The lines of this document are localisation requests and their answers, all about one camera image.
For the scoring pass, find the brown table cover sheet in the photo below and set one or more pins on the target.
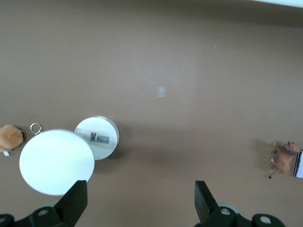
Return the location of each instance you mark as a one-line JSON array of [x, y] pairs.
[[151, 47]]

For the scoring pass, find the purple smartphone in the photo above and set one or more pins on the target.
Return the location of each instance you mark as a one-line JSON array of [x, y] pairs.
[[299, 165]]

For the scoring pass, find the brown lion statue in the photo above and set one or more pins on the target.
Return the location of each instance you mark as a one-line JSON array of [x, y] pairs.
[[285, 157]]

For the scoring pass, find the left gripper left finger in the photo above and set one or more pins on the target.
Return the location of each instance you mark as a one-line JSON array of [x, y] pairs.
[[71, 205]]

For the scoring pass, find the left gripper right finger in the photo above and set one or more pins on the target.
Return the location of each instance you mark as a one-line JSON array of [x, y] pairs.
[[206, 208]]

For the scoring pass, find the small clear tape patch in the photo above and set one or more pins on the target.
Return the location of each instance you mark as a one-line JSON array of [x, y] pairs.
[[161, 91]]

